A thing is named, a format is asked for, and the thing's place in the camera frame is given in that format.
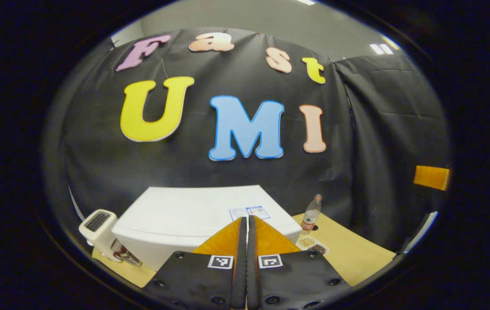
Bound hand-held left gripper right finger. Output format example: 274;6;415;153
247;215;352;310

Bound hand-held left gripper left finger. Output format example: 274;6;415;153
142;216;249;310

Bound white microwave oven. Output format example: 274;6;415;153
111;185;302;272

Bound small white dish of beans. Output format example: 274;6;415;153
295;235;330;257

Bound clear plastic water bottle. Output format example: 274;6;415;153
301;194;324;236

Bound small clear container brown contents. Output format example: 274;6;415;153
111;238;143;267

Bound small ceiling light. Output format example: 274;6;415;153
370;43;394;56

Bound white toaster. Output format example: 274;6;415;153
79;209;123;263

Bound black backdrop cloth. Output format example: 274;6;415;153
43;27;452;259

